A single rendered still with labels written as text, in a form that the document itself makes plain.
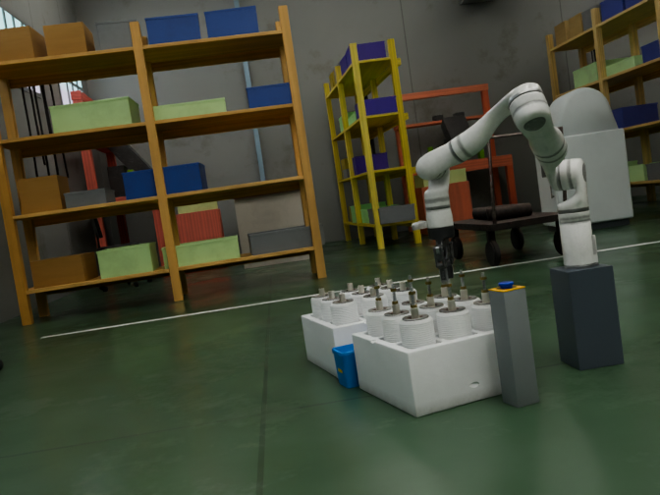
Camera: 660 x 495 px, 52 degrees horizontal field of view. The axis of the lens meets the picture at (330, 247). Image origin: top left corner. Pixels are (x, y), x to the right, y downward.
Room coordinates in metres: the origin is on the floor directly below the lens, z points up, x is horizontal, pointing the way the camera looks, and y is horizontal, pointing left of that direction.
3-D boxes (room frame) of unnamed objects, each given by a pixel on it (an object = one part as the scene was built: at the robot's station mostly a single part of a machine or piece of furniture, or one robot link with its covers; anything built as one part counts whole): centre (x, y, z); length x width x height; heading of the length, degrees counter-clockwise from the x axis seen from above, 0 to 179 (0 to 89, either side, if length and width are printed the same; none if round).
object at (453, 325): (1.94, -0.32, 0.16); 0.10 x 0.10 x 0.18
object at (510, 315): (1.81, -0.45, 0.16); 0.07 x 0.07 x 0.31; 20
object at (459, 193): (9.33, -1.90, 0.97); 1.46 x 1.30 x 1.94; 93
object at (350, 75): (8.69, -0.65, 1.17); 2.42 x 0.65 x 2.33; 4
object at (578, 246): (2.08, -0.75, 0.39); 0.09 x 0.09 x 0.17; 4
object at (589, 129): (6.50, -2.45, 0.65); 0.73 x 0.62 x 1.30; 92
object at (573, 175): (2.08, -0.75, 0.54); 0.09 x 0.09 x 0.17; 60
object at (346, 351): (2.27, -0.11, 0.06); 0.30 x 0.11 x 0.12; 109
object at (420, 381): (2.05, -0.28, 0.09); 0.39 x 0.39 x 0.18; 20
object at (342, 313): (2.40, -0.02, 0.16); 0.10 x 0.10 x 0.18
